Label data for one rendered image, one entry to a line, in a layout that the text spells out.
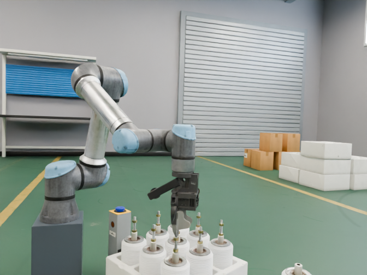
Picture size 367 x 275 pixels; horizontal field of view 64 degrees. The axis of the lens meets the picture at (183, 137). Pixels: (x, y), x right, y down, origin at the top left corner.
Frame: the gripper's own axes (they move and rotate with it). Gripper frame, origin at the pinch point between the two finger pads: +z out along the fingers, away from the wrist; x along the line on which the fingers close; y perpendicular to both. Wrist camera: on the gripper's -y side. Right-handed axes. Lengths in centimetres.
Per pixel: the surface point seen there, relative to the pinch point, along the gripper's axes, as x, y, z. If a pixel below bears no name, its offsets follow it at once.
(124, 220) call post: 25.1, -27.5, 6.5
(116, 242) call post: 22.2, -29.8, 15.4
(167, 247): 12.7, -5.2, 10.9
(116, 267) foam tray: 7.3, -23.4, 18.1
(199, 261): 4.9, 7.7, 11.2
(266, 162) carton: 394, 64, 22
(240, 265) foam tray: 17.5, 21.8, 17.0
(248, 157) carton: 427, 35, 19
